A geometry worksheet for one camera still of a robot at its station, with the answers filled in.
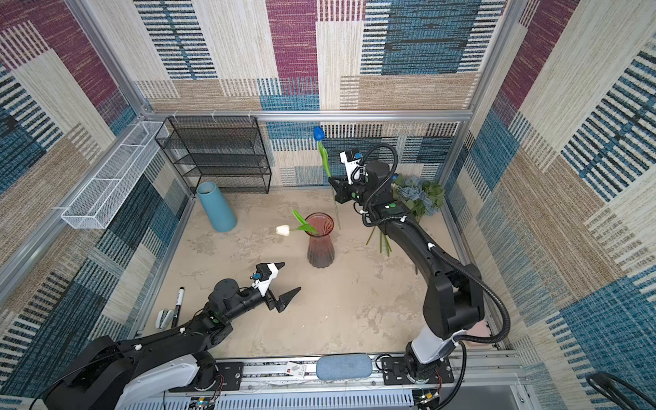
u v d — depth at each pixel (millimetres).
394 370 737
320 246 991
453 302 445
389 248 1012
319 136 750
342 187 700
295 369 741
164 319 827
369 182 627
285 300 706
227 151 1082
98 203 713
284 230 769
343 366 726
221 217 1030
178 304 867
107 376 419
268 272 663
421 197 1045
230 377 735
